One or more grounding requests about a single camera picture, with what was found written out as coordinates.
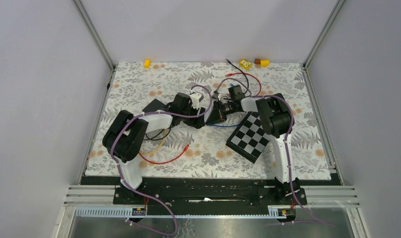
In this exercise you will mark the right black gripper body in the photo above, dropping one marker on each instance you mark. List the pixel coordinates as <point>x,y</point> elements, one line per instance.
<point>228,108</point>

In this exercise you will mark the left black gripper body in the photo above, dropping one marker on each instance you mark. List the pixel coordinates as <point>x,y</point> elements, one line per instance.
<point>189,115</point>

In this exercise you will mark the black router box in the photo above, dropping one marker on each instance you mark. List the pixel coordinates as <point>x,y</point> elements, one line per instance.
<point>155,105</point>

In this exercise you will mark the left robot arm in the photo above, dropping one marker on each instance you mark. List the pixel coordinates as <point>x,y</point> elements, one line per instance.
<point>124,138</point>

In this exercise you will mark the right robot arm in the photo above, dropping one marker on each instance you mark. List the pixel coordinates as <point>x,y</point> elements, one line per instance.
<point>268,121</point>

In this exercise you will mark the checkered chess board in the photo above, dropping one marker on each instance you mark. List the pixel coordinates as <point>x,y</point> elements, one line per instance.
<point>249,139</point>

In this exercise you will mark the yellow patterned cube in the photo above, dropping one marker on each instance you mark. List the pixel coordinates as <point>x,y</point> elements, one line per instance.
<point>245,64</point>

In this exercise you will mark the yellow block right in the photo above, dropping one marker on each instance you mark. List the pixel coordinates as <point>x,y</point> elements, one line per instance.
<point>264,63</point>

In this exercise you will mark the yellow block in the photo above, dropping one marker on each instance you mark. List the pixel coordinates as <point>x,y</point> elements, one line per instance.
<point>147,63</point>
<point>264,63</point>

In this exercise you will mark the yellow block left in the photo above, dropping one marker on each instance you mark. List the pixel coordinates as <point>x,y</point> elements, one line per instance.
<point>147,63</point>

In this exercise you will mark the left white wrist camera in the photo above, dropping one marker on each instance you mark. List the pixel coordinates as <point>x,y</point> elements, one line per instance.
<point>196,98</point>

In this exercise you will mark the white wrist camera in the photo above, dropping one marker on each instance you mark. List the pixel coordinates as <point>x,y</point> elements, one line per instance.
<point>218,95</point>
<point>196,98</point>

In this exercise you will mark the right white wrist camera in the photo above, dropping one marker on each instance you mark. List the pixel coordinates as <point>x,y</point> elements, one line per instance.
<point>218,95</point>

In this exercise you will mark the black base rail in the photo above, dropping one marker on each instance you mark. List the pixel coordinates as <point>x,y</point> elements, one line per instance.
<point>200,196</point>

